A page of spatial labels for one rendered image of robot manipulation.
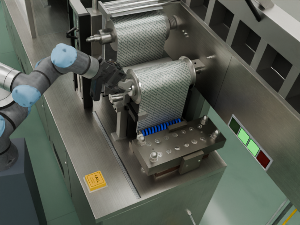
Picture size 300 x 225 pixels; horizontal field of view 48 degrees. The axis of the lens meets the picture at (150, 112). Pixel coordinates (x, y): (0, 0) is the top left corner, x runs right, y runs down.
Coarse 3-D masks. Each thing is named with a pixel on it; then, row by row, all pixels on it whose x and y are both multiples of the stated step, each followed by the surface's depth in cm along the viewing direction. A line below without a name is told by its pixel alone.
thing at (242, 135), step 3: (240, 132) 135; (243, 132) 134; (240, 135) 136; (243, 135) 134; (246, 135) 132; (240, 138) 137; (243, 138) 135; (246, 138) 133; (243, 141) 135; (246, 141) 133
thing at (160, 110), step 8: (168, 96) 143; (176, 96) 146; (184, 96) 149; (144, 104) 140; (152, 104) 142; (160, 104) 145; (168, 104) 148; (176, 104) 150; (152, 112) 146; (160, 112) 149; (168, 112) 152; (176, 112) 155; (144, 120) 147; (152, 120) 150; (160, 120) 153; (168, 120) 156; (144, 128) 152
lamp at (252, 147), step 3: (252, 141) 130; (249, 144) 132; (252, 144) 131; (255, 144) 129; (249, 147) 133; (252, 147) 131; (255, 147) 129; (252, 150) 132; (255, 150) 130; (252, 153) 132; (255, 153) 130
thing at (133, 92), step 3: (129, 78) 136; (126, 81) 137; (132, 84) 134; (132, 87) 134; (135, 87) 134; (132, 90) 134; (135, 90) 135; (129, 93) 138; (132, 93) 135; (135, 93) 136
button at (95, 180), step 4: (96, 172) 146; (100, 172) 146; (88, 176) 144; (92, 176) 144; (96, 176) 145; (100, 176) 145; (88, 180) 143; (92, 180) 143; (96, 180) 143; (100, 180) 144; (104, 180) 144; (88, 184) 142; (92, 184) 142; (96, 184) 142; (100, 184) 142; (104, 184) 143; (92, 188) 141; (96, 188) 143
